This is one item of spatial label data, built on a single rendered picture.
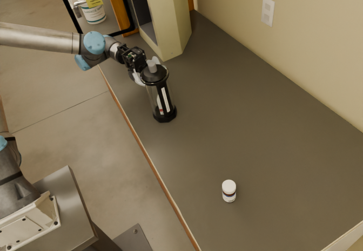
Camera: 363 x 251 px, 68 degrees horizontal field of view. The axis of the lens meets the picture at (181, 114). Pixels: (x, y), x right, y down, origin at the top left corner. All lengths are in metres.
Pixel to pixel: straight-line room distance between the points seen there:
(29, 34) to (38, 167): 1.68
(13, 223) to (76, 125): 1.80
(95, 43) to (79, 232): 0.63
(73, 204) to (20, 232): 0.17
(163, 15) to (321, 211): 0.99
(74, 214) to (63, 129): 1.76
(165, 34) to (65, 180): 0.78
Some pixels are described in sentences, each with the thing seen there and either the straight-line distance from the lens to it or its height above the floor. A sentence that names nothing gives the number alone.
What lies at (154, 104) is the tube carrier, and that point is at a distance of 1.06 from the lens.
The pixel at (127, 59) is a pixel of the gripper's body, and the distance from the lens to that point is 1.07.
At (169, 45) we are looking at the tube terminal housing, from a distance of 1.40.
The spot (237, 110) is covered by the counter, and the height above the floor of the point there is 0.94.
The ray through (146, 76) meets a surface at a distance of 0.98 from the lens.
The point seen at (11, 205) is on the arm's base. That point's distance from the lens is 0.94.
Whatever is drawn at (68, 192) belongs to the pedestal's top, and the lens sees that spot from 1.09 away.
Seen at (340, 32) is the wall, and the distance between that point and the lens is 1.08.
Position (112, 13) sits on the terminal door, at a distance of 1.59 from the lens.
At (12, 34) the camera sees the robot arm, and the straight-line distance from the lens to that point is 1.06.
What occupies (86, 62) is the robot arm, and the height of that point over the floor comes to 1.18.
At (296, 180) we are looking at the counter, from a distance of 0.98.
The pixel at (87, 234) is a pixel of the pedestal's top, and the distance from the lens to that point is 0.99.
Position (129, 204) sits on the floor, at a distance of 2.05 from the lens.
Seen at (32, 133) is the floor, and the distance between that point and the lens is 2.88.
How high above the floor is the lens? 1.78
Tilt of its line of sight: 48 degrees down
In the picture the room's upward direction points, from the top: 12 degrees counter-clockwise
